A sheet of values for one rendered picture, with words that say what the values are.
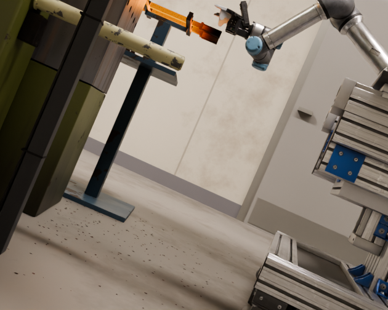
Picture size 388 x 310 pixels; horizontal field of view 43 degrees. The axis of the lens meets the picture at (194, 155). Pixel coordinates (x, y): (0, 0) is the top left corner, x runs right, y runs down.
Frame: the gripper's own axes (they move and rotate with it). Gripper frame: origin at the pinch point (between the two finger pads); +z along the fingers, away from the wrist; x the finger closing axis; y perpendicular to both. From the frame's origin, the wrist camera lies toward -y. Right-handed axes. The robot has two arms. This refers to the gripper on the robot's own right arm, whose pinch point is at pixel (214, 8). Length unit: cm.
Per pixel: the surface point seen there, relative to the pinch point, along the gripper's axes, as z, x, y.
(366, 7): -98, 175, -96
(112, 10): 24, -70, 33
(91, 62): 23, -70, 50
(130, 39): 10, -93, 42
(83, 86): 23, -70, 59
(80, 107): 21, -70, 65
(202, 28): 1.1, -0.6, 10.8
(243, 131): -47, 190, 34
